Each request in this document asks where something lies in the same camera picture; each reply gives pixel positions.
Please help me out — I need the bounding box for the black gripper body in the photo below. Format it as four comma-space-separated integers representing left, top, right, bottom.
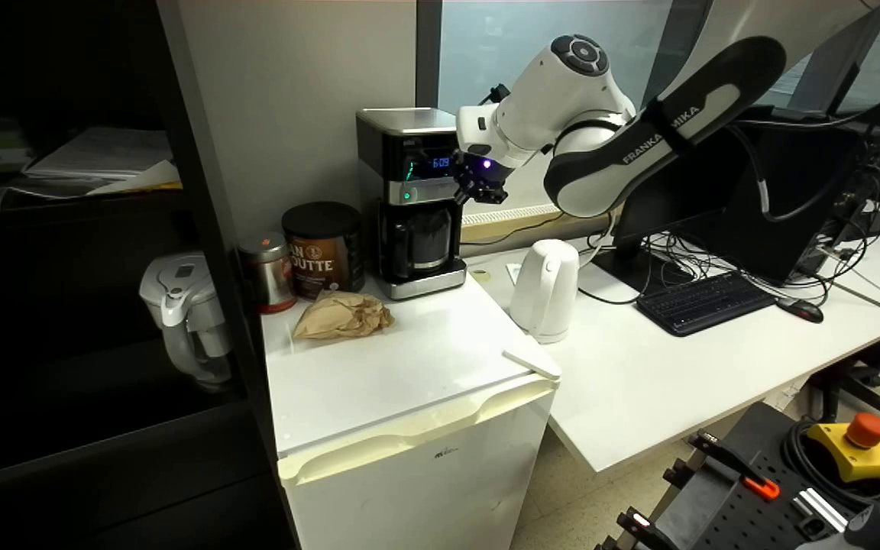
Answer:
464, 146, 513, 206

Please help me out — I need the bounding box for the black steel coffee maker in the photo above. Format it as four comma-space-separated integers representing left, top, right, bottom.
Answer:
354, 104, 476, 304

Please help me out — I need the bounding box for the yellow emergency stop button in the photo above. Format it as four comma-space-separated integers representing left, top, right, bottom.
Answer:
802, 409, 880, 488

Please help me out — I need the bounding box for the white electric kettle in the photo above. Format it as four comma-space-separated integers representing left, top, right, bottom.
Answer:
503, 236, 584, 348

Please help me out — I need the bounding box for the dark coffee canister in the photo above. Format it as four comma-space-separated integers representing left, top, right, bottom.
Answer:
279, 199, 368, 301

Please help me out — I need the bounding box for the white folded paper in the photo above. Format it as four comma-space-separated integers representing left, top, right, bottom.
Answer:
498, 345, 565, 383

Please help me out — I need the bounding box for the red white can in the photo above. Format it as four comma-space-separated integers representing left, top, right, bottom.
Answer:
254, 238, 296, 316

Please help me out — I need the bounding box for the white mini fridge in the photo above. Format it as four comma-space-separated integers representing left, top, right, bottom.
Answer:
259, 272, 565, 550

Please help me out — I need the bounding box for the black keyboard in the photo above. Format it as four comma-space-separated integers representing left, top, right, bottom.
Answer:
633, 272, 779, 339

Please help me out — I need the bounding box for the black computer monitor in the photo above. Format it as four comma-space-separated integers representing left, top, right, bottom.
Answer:
590, 114, 843, 298

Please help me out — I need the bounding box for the white water filter pitcher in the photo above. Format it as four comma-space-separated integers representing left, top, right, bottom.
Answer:
136, 249, 239, 390

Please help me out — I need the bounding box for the black computer mouse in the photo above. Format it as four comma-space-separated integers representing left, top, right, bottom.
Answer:
776, 294, 829, 328

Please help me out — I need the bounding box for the stack of white papers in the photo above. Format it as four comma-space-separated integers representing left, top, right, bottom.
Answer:
0, 125, 188, 212

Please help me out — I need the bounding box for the black perforated cart plate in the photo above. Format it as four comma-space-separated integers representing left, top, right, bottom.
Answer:
592, 399, 880, 550

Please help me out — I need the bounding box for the black shelving unit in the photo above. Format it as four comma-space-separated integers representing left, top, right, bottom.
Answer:
0, 0, 296, 550

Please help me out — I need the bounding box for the black office chair base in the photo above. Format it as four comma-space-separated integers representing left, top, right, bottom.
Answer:
806, 308, 880, 447

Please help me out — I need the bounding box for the orange handled black tool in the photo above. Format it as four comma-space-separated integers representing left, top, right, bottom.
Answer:
690, 429, 786, 503

